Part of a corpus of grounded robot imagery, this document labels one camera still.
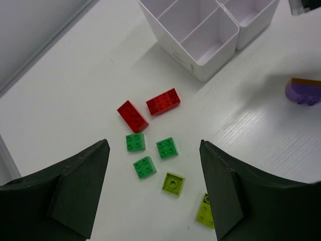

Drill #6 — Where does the yellow-green lego brick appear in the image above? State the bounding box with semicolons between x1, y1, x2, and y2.
162;172;185;197

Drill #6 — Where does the small green lego brick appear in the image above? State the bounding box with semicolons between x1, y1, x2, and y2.
126;133;146;152

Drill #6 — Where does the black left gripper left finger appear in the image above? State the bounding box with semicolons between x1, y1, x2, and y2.
1;139;110;240

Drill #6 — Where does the white divided storage box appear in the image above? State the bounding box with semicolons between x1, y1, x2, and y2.
138;0;279;81

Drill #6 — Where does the purple half-round lego piece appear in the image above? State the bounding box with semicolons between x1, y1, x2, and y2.
285;78;320;106

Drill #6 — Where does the red arch lego brick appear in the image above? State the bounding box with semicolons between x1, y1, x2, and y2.
146;88;181;116

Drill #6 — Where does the green and yellow lego stack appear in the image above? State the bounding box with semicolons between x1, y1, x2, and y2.
196;193;215;229

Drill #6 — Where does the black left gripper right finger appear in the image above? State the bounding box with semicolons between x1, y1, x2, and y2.
199;140;320;240

